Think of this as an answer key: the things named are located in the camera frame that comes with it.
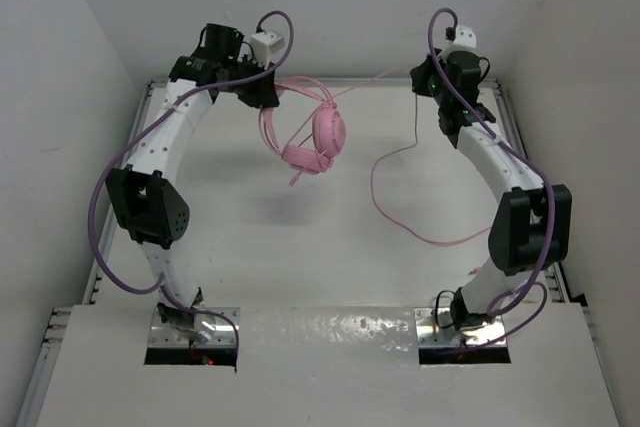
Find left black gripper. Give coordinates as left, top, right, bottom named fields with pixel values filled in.
left=221, top=54, right=278, bottom=109

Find pink headphones with cable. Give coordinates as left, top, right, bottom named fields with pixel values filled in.
left=258, top=64, right=494, bottom=247

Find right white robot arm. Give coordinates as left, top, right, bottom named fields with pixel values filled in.
left=410, top=49, right=572, bottom=330

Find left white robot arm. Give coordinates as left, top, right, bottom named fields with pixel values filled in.
left=106, top=24, right=285, bottom=328

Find white front cover board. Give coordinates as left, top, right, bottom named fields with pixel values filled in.
left=38, top=304, right=617, bottom=426

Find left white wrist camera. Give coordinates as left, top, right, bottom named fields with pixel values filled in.
left=249, top=31, right=285, bottom=63

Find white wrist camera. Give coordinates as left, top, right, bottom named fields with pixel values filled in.
left=445, top=25, right=477, bottom=53
left=249, top=31, right=285, bottom=63

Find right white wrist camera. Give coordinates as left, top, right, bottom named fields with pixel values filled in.
left=445, top=25, right=477, bottom=53

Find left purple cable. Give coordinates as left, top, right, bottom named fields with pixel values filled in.
left=87, top=10, right=295, bottom=343

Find purple cable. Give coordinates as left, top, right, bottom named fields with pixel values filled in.
left=428, top=8, right=557, bottom=348
left=87, top=10, right=295, bottom=343

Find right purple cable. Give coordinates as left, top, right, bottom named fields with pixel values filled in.
left=428, top=8, right=557, bottom=348

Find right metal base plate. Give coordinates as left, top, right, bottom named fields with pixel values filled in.
left=414, top=307, right=506, bottom=349

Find metal base plate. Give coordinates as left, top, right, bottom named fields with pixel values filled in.
left=148, top=311, right=237, bottom=348
left=414, top=307, right=506, bottom=349

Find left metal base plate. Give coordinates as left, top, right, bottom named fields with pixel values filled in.
left=148, top=311, right=237, bottom=348

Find aluminium table frame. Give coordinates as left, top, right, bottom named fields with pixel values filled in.
left=14, top=77, right=591, bottom=427

